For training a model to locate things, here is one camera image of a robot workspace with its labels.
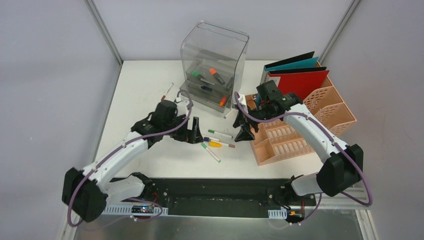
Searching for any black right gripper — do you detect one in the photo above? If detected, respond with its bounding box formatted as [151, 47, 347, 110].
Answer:
[233, 102, 277, 142]

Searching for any orange cap marker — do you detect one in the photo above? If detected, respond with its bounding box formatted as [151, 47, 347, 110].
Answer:
[219, 96, 227, 107]

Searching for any green tip black highlighter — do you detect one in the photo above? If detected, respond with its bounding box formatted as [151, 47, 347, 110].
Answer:
[191, 71, 214, 86]

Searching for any orange tip black highlighter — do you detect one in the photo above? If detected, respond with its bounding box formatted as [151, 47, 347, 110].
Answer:
[209, 68, 226, 85]

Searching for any red notebook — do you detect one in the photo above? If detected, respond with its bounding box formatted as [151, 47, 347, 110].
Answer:
[261, 67, 330, 100]

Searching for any clear drawer organizer box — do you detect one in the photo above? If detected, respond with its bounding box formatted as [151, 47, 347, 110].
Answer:
[180, 21, 250, 113]

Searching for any teal notebook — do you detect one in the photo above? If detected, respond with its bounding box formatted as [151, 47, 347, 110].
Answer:
[260, 51, 318, 84]

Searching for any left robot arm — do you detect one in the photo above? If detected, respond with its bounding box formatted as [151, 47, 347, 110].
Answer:
[61, 98, 203, 227]

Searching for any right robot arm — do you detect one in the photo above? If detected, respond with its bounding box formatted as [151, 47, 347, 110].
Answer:
[233, 81, 365, 205]

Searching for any peach plastic desk organizer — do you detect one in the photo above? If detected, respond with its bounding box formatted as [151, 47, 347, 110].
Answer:
[249, 77, 357, 166]

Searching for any blue cap brown marker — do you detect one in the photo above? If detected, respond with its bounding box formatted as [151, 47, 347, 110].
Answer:
[212, 140, 236, 148]

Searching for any purple cap marker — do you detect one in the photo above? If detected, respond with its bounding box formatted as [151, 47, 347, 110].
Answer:
[223, 108, 236, 119]

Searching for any brown cap acrylic marker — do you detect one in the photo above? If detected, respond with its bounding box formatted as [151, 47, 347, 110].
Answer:
[160, 82, 174, 101]

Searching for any left circuit board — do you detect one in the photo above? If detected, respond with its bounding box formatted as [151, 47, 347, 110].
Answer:
[131, 205, 155, 215]

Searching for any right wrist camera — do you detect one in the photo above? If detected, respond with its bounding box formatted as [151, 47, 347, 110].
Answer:
[234, 95, 248, 113]

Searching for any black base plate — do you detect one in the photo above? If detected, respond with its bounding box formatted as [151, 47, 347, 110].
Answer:
[138, 178, 317, 218]

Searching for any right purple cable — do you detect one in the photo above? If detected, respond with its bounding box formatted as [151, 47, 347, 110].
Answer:
[234, 91, 374, 227]

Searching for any aluminium frame rail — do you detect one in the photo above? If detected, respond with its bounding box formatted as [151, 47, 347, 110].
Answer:
[102, 178, 365, 213]

